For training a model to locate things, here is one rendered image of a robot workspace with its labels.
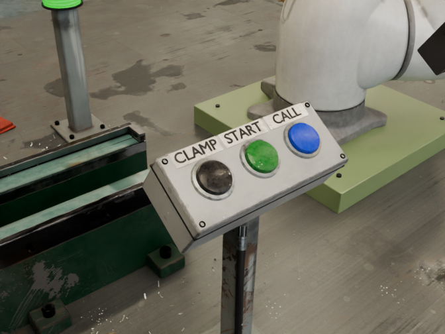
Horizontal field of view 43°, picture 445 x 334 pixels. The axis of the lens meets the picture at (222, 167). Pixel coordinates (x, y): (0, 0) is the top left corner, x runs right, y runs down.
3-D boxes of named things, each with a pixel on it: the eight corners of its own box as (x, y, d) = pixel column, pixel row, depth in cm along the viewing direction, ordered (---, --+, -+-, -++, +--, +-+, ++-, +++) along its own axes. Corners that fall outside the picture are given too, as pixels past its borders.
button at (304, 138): (294, 164, 50) (303, 155, 48) (275, 137, 51) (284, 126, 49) (317, 154, 51) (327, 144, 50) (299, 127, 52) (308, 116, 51)
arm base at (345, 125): (296, 79, 113) (298, 54, 110) (389, 122, 99) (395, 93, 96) (228, 107, 103) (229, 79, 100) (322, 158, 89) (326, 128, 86)
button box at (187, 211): (180, 257, 46) (200, 233, 42) (139, 185, 48) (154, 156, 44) (324, 183, 55) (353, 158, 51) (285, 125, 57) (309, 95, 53)
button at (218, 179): (203, 207, 45) (210, 197, 43) (184, 175, 45) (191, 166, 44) (232, 193, 46) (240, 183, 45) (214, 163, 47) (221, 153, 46)
